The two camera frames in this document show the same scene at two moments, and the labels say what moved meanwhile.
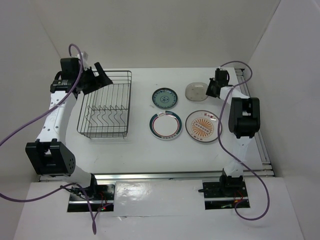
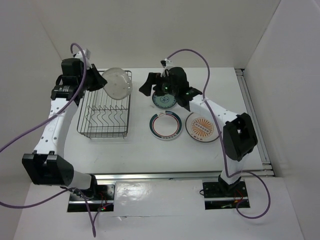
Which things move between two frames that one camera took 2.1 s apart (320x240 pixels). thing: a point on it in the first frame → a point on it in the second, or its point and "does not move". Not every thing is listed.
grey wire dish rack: [105, 113] does not move
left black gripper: [98, 82] does not move
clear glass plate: [196, 92] → [119, 85]
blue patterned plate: [164, 98] does not move
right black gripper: [208, 92] → [152, 79]
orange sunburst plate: [202, 126] does not move
